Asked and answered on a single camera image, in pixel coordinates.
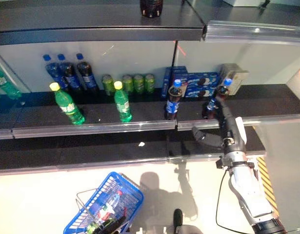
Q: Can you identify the clear plastic shelf rail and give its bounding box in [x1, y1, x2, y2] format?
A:
[168, 150, 265, 163]
[0, 128, 13, 140]
[205, 20, 300, 47]
[12, 120, 178, 139]
[177, 114, 300, 132]

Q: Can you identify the black robot right foot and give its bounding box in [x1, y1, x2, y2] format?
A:
[173, 208, 184, 229]

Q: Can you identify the green soda bottle yellow cap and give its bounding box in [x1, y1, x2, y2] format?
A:
[113, 80, 133, 123]
[48, 82, 86, 126]

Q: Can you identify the grey cardboard box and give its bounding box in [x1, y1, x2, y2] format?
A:
[218, 62, 250, 96]

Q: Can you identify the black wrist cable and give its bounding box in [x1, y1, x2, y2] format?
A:
[215, 168, 300, 232]

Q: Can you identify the blue plastic shopping basket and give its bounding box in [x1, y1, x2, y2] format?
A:
[63, 171, 145, 234]

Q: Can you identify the yellow black hazard tape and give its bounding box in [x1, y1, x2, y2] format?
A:
[256, 156, 279, 213]

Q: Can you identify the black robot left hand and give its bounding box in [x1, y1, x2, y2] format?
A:
[98, 214, 128, 234]

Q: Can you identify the dark brown soda bottle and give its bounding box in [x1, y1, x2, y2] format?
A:
[139, 0, 164, 20]

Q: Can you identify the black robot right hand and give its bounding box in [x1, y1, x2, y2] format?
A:
[191, 96, 247, 154]

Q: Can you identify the black store shelf unit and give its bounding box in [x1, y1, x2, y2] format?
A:
[0, 0, 300, 171]

